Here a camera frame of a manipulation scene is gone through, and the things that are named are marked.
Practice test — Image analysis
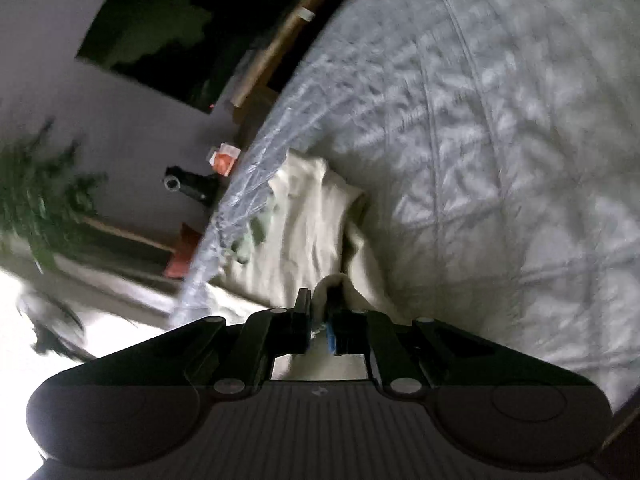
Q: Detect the orange tissue box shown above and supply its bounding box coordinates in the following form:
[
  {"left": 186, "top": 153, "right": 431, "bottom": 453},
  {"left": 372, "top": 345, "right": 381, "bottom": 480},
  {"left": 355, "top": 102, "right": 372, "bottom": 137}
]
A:
[{"left": 207, "top": 142, "right": 242, "bottom": 177}]

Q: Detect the green indoor tree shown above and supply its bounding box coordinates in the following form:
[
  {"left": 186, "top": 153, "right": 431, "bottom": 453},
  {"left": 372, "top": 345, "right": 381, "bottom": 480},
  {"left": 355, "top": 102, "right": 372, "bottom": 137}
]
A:
[{"left": 0, "top": 120, "right": 176, "bottom": 271}]

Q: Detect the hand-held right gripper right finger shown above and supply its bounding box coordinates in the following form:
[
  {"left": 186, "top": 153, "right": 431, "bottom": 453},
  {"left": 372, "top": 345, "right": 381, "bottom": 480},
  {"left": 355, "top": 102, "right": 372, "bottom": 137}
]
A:
[{"left": 325, "top": 309, "right": 551, "bottom": 396}]

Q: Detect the black flat television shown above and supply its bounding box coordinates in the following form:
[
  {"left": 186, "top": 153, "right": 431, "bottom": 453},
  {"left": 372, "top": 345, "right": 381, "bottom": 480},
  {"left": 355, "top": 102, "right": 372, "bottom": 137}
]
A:
[{"left": 75, "top": 0, "right": 351, "bottom": 111}]

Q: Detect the dark wooden low cabinet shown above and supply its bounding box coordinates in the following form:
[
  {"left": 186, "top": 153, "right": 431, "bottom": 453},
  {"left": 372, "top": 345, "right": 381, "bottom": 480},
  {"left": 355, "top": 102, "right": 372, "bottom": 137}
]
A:
[{"left": 200, "top": 85, "right": 281, "bottom": 211}]

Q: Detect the beige shirt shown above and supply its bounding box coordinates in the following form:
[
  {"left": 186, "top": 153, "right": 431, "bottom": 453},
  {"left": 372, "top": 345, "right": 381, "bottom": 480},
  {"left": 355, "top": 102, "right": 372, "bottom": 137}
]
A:
[{"left": 207, "top": 152, "right": 401, "bottom": 381}]

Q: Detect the light wooden tv bench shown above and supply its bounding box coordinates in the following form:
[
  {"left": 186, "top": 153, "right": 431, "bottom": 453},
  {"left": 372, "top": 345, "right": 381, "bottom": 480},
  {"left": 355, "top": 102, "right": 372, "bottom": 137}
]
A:
[{"left": 230, "top": 0, "right": 361, "bottom": 111}]

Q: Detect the black standing fan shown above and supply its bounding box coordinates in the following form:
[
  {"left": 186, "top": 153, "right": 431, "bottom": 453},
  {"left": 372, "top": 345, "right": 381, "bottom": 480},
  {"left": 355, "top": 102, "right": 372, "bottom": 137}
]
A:
[{"left": 17, "top": 295, "right": 96, "bottom": 361}]

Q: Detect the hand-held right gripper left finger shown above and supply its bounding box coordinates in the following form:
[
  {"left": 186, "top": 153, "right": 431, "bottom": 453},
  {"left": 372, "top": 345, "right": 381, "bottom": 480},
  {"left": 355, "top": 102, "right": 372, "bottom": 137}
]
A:
[{"left": 95, "top": 287, "right": 313, "bottom": 397}]

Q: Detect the red plant pot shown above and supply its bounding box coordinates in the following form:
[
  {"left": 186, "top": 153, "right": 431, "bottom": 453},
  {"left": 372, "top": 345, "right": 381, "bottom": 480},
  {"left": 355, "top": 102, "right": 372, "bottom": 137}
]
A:
[{"left": 165, "top": 222, "right": 206, "bottom": 278}]

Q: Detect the silver quilted mat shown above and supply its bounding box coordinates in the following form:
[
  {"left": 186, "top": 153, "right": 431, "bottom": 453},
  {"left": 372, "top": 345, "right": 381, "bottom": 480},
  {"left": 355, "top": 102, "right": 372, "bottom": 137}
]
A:
[{"left": 170, "top": 0, "right": 640, "bottom": 411}]

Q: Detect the black cylindrical speaker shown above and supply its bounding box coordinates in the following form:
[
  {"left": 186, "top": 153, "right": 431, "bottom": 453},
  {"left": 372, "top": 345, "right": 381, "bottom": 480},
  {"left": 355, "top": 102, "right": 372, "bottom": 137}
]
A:
[{"left": 164, "top": 165, "right": 221, "bottom": 206}]

